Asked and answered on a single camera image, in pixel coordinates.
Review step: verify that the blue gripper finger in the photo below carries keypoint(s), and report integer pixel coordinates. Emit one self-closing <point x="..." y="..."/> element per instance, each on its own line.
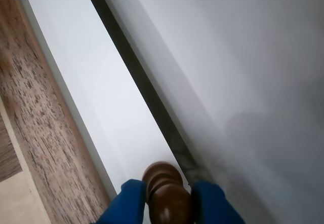
<point x="124" y="206"/>
<point x="212" y="206"/>

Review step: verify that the wooden chessboard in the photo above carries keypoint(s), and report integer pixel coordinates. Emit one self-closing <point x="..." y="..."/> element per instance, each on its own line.
<point x="38" y="132"/>

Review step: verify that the dark wooden pawn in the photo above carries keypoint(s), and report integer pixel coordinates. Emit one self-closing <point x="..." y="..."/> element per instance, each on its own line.
<point x="167" y="203"/>

